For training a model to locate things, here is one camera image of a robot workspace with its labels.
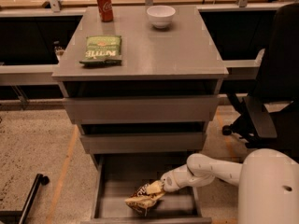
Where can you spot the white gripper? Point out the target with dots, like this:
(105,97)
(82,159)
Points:
(168,181)

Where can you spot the brown sea salt chip bag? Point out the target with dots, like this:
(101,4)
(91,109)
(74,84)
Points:
(140,201)

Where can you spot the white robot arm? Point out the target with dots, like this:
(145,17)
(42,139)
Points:
(267,181)

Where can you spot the grey open bottom drawer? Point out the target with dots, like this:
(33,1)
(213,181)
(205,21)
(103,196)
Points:
(120,175)

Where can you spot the grey middle drawer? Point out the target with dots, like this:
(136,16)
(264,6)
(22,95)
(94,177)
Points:
(142,142)

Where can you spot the grey top drawer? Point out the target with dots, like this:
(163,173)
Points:
(141,109)

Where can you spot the grey drawer cabinet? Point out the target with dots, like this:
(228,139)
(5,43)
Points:
(178,61)

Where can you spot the green chip bag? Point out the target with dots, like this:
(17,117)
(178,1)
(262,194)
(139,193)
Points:
(102,49)

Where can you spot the black office chair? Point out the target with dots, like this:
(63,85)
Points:
(269,114)

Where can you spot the white ceramic bowl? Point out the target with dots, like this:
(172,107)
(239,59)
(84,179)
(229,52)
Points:
(160,16)

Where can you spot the red soda can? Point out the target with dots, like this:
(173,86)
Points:
(105,10)

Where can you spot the black wheeled frame leg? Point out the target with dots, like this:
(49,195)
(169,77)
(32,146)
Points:
(19,217)

